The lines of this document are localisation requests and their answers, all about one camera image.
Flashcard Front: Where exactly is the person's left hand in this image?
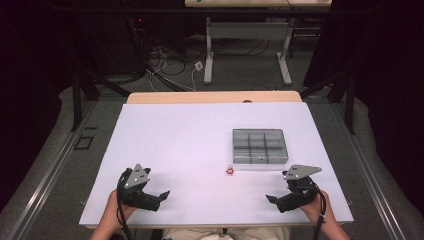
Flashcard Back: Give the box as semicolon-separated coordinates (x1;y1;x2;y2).
106;191;138;223

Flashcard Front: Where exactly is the white table mat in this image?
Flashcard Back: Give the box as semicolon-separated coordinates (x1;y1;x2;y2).
79;102;354;228

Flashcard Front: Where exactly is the person's right hand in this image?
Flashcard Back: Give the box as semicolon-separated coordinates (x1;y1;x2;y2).
299;191;334;226

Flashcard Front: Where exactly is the aluminium floor rail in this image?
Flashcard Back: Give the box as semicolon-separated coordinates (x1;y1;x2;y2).
6;101;98;240
333;103;408;240

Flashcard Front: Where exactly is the person's beige clothing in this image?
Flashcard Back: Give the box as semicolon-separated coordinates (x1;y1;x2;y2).
162;227;292;240

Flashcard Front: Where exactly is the clear plastic compartment box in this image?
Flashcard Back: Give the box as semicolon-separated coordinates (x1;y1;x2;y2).
232;128;290;165

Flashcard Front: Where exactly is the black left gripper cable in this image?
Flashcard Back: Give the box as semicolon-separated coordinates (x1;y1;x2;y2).
115;168;135;240

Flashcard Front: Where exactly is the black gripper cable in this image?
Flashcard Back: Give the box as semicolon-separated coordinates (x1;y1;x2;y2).
115;168;135;240
312;188;328;240

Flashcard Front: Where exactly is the tangle of black floor cables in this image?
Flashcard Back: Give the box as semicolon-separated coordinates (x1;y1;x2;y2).
146;34;209;78

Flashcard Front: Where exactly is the black metal stand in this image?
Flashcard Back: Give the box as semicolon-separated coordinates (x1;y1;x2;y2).
299;71;356;135
70;71;132;133

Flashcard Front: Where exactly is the white desk with metal frame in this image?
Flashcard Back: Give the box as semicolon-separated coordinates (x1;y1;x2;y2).
184;0;333;86

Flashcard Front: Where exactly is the dark equipment with red light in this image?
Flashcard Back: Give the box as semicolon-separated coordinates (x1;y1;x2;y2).
124;15;152;78

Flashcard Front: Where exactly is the wooden table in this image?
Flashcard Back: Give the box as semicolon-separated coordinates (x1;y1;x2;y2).
85;90;348;231

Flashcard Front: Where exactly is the white floor cable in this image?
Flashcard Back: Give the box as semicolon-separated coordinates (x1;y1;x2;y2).
145;64;198;93

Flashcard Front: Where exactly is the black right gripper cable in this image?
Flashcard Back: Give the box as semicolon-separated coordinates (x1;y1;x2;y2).
312;188;328;240

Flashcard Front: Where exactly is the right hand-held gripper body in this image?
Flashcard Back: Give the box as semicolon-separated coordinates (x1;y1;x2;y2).
276;164;323;214

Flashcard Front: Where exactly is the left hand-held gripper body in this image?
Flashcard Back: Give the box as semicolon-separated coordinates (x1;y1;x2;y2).
116;163;162;213

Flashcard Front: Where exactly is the dark curtain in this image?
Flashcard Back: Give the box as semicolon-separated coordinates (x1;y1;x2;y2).
303;0;424;215
0;0;73;212

